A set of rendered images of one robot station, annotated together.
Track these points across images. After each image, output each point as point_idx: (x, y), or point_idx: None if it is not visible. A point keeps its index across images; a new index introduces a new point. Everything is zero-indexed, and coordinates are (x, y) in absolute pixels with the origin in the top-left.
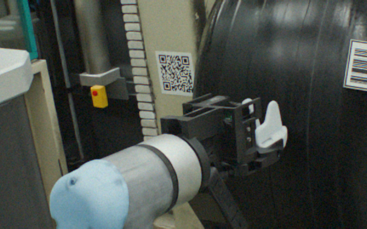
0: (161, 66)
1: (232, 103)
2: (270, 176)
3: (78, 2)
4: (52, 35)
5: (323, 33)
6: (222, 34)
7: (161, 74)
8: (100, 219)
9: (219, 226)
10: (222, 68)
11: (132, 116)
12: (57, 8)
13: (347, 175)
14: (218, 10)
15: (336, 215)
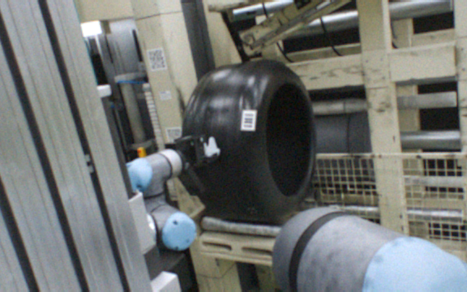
0: (168, 134)
1: (194, 138)
2: (215, 171)
3: (129, 110)
4: (117, 129)
5: (231, 109)
6: (190, 113)
7: (168, 138)
8: (140, 179)
9: (192, 188)
10: (191, 128)
11: None
12: (119, 116)
13: (246, 166)
14: (188, 105)
15: (244, 185)
